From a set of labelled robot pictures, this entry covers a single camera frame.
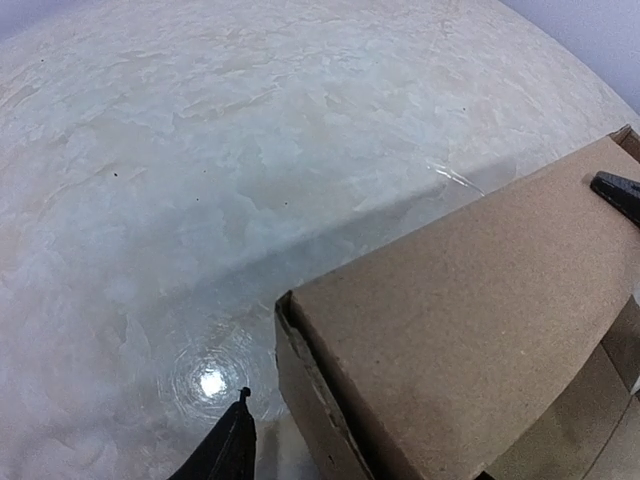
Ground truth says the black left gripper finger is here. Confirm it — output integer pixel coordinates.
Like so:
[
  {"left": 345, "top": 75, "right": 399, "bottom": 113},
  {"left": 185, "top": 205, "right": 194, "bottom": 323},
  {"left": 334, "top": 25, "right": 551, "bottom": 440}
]
[{"left": 172, "top": 387, "right": 257, "bottom": 480}]

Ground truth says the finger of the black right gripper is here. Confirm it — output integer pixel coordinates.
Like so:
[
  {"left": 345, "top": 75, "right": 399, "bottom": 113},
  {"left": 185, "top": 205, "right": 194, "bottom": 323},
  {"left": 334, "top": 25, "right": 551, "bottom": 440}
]
[{"left": 590, "top": 171, "right": 640, "bottom": 225}]

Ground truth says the brown cardboard box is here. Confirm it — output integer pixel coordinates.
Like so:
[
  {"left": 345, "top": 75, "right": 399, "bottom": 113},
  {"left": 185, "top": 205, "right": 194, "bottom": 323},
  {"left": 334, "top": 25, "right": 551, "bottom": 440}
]
[{"left": 275, "top": 126, "right": 639, "bottom": 479}]

